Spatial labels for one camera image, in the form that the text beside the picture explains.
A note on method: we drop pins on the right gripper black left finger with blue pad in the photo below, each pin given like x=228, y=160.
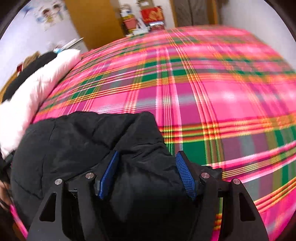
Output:
x=75, y=209

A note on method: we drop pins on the pink storage basket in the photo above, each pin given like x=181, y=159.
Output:
x=132, y=25

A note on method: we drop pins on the cartoon couple wall sticker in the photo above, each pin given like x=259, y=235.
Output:
x=47, y=13

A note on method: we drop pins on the cardboard box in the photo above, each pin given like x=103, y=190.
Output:
x=145, y=4

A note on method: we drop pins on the black puffer jacket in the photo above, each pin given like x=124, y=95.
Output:
x=147, y=200

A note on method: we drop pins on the wooden wardrobe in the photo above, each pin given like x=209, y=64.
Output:
x=97, y=21

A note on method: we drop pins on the person's left hand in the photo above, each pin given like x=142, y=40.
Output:
x=5, y=196

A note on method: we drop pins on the wooden door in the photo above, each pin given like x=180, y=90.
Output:
x=192, y=13

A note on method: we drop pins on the red gift box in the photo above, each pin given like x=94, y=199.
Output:
x=151, y=15

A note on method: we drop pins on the pink plaid bed sheet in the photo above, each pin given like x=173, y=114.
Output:
x=224, y=103

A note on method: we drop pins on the black fur coat collar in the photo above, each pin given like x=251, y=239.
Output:
x=31, y=68

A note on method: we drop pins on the white pink puffer coat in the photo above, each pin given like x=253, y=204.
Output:
x=18, y=112

